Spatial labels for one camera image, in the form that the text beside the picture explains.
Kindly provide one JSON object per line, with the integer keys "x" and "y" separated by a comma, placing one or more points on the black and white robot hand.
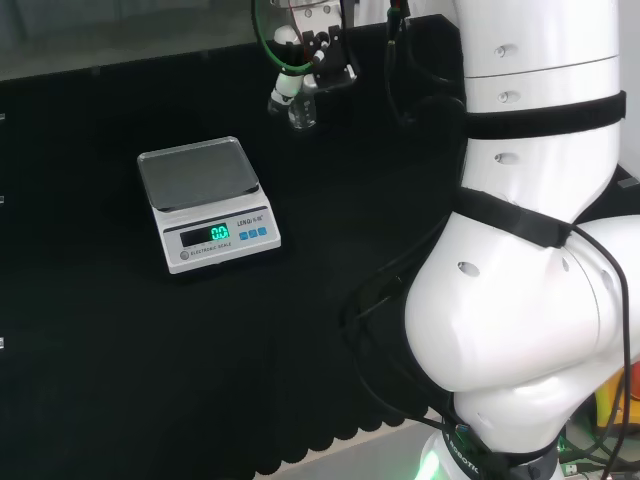
{"x": 320, "y": 55}

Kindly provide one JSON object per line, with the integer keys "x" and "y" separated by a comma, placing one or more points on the small clear glass beaker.
{"x": 303, "y": 110}

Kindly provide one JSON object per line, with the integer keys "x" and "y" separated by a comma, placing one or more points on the white electronic balance steel pan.
{"x": 205, "y": 205}

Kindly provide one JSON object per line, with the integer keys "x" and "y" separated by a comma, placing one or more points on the black bench cloth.
{"x": 200, "y": 280}

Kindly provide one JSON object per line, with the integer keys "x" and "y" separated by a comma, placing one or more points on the yellow stop button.
{"x": 602, "y": 400}

